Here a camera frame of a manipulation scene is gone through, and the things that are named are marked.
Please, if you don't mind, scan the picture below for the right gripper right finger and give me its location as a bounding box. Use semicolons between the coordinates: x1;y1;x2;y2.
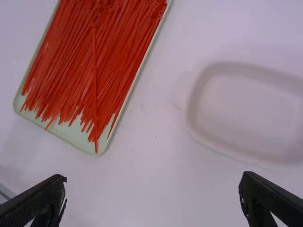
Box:
238;171;303;227

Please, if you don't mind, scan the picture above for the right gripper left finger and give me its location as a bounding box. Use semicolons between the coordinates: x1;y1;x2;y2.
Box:
0;174;68;227

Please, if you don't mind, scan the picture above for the pale tray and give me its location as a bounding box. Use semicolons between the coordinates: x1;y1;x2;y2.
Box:
13;0;173;157

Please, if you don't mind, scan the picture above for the white dish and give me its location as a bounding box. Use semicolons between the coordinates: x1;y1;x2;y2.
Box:
171;61;303;170

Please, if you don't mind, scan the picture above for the row of orange cable ties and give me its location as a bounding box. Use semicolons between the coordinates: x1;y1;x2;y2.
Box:
20;0;169;153

